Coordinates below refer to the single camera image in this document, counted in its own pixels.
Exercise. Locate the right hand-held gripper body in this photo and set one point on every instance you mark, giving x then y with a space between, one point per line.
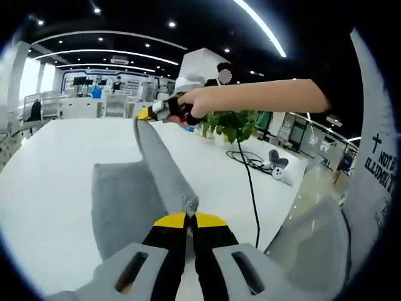
188 84

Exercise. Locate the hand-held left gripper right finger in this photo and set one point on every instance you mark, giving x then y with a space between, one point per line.
225 251

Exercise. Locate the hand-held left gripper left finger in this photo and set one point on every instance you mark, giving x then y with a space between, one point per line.
147 251

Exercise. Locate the grey towel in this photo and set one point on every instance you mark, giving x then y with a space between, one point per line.
125 200

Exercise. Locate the person's right hand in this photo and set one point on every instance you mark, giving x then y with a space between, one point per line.
200 103

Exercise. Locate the white chair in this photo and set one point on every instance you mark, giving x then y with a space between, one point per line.
116 106

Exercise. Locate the green potted plant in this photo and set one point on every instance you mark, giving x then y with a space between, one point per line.
232 123

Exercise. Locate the blue container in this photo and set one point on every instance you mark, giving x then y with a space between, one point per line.
97 92

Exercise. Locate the black monitor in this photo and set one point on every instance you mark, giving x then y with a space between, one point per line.
83 80

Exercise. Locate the grey and white gadget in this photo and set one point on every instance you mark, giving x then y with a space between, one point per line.
278 163

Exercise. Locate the black backpack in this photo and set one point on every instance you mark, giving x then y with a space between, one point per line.
34 111

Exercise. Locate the person's printed white shirt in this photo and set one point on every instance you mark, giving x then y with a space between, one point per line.
372 131

